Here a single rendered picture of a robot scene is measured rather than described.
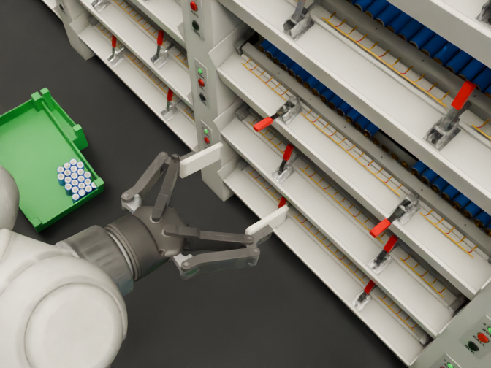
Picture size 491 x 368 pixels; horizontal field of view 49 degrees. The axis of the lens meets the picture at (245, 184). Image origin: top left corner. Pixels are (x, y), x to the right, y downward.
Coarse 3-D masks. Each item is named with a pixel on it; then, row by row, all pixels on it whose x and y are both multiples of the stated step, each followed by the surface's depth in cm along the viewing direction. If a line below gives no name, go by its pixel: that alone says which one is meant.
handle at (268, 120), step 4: (284, 108) 94; (276, 112) 95; (280, 112) 95; (284, 112) 95; (268, 116) 94; (272, 116) 94; (276, 116) 94; (280, 116) 94; (264, 120) 93; (268, 120) 93; (272, 120) 93; (256, 124) 93; (260, 124) 93; (264, 124) 93; (268, 124) 93; (256, 128) 92; (260, 128) 92
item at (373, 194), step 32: (256, 32) 102; (224, 64) 104; (256, 96) 100; (288, 96) 98; (288, 128) 96; (320, 128) 95; (320, 160) 92; (352, 160) 91; (352, 192) 91; (384, 192) 88; (416, 224) 85; (448, 256) 82; (480, 256) 81; (480, 288) 75
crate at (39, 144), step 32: (32, 96) 141; (0, 128) 144; (32, 128) 146; (0, 160) 142; (32, 160) 144; (64, 160) 146; (32, 192) 142; (64, 192) 144; (96, 192) 143; (32, 224) 134
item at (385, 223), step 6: (396, 210) 84; (402, 210) 84; (390, 216) 83; (396, 216) 83; (384, 222) 82; (390, 222) 82; (378, 228) 82; (384, 228) 82; (372, 234) 81; (378, 234) 82
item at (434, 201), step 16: (256, 64) 102; (272, 64) 99; (288, 80) 97; (304, 96) 95; (320, 112) 93; (336, 128) 92; (352, 128) 91; (368, 144) 89; (384, 160) 87; (400, 176) 86; (416, 192) 84; (432, 192) 84; (432, 208) 84; (448, 208) 82; (464, 224) 81; (480, 240) 79
